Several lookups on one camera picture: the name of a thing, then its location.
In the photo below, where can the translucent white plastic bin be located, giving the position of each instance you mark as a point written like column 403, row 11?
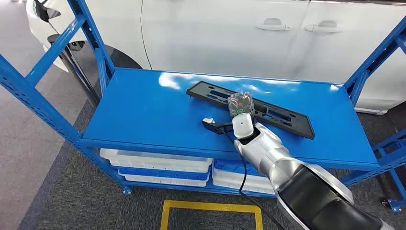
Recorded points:
column 152, row 160

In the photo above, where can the blue steel shelf rack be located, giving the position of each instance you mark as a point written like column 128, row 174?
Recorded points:
column 158, row 111

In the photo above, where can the white car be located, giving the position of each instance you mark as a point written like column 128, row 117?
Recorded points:
column 222, row 38

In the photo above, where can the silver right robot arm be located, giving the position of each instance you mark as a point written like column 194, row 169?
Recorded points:
column 263, row 152

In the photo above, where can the long black plastic part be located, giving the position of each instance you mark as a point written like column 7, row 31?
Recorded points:
column 198, row 89

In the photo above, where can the blue plastic bin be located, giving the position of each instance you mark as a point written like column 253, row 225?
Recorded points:
column 158, row 175
column 228, row 166

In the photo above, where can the dark metal pole stand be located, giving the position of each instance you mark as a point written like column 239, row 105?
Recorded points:
column 79, row 77

